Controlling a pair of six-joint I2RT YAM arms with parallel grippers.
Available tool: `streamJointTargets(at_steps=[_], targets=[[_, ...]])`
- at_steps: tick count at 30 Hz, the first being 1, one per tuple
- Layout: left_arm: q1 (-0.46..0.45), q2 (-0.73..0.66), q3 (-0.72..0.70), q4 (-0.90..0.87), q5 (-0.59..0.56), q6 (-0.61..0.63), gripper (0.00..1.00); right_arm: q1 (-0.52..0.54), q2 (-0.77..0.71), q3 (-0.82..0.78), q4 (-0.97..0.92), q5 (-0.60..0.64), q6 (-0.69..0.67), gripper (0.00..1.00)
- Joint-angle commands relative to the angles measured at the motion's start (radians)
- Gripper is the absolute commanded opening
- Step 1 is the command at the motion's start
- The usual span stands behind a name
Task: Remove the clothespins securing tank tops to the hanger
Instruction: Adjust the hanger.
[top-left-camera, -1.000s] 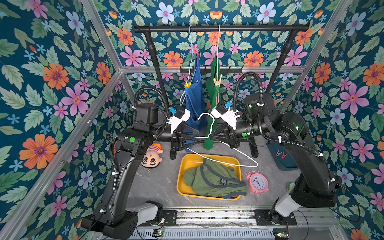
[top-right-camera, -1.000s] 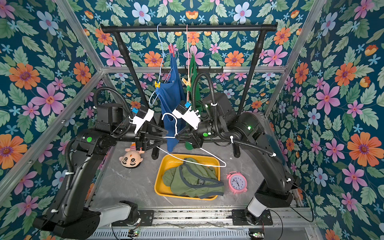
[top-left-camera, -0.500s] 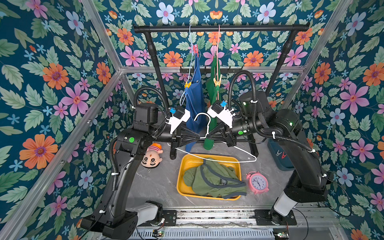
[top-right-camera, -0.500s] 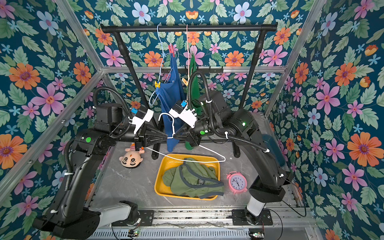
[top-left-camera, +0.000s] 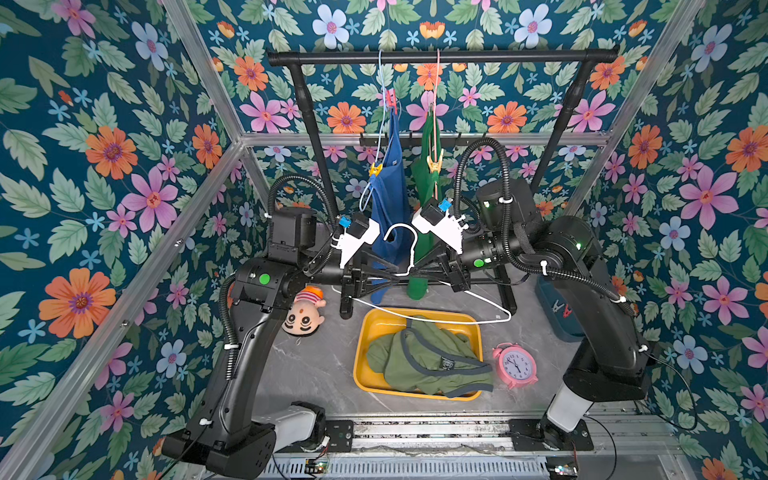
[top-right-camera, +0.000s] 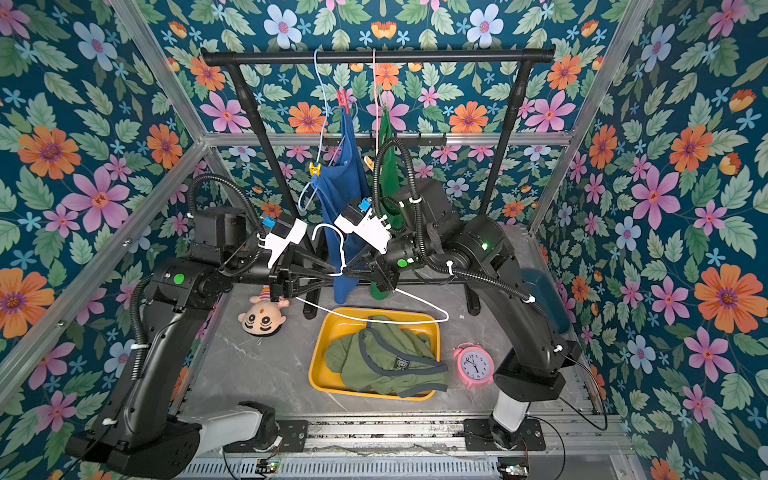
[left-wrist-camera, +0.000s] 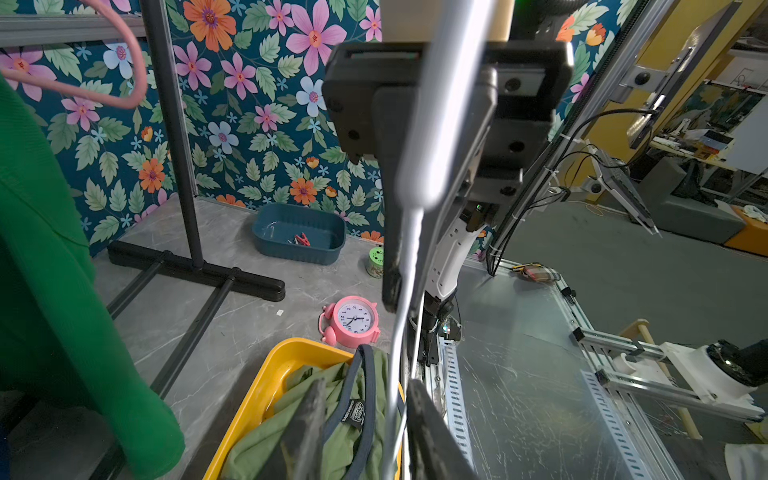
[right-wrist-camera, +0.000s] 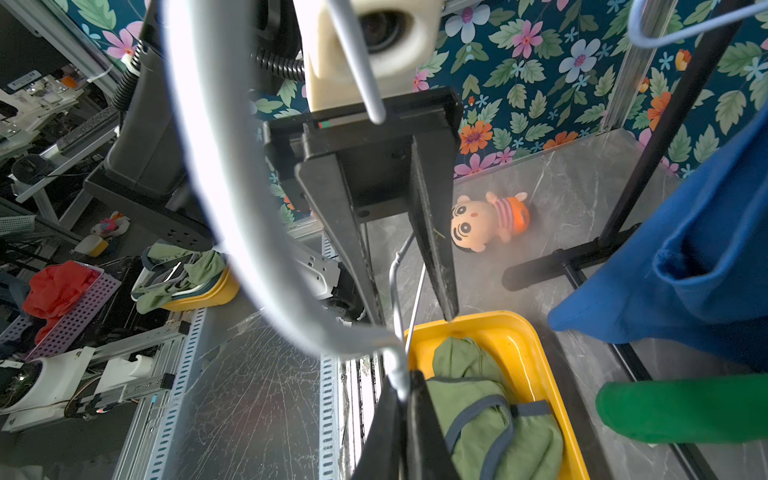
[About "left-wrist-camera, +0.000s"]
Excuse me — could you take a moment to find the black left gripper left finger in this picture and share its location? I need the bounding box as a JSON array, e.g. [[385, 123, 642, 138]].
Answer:
[[257, 379, 326, 480]]

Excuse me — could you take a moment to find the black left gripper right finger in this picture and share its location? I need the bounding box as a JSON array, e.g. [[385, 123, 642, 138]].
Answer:
[[406, 379, 477, 480]]

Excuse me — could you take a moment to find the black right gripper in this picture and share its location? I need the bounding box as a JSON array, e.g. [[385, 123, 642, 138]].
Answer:
[[322, 40, 572, 312]]

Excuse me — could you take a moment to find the olive green tank top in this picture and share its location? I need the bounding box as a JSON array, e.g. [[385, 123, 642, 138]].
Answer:
[[220, 346, 389, 479]]

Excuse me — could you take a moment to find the white wire hanger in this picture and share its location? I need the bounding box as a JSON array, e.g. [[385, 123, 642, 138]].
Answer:
[[380, 1, 496, 479]]

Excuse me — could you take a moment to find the red clothespin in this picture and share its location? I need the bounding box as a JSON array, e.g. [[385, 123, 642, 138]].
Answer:
[[294, 233, 311, 247]]

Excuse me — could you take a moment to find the pink wire hanger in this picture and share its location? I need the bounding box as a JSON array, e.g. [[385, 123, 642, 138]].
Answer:
[[1, 1, 149, 115]]

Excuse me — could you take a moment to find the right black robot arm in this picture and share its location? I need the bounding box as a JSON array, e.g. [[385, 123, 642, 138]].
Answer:
[[322, 40, 573, 365]]

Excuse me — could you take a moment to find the yellow plastic tray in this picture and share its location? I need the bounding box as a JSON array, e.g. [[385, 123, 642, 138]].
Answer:
[[202, 337, 406, 480]]

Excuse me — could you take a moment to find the pink alarm clock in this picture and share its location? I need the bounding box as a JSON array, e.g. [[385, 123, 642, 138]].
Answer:
[[318, 296, 381, 349]]

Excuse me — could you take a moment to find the dark teal plastic bin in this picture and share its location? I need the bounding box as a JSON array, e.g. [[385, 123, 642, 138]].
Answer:
[[251, 203, 346, 265]]

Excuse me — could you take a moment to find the green tape roll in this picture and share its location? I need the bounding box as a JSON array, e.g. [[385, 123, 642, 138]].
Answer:
[[366, 246, 384, 278]]

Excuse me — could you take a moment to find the black clothes rack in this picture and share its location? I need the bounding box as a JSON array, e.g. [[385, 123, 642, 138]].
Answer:
[[89, 0, 287, 480]]

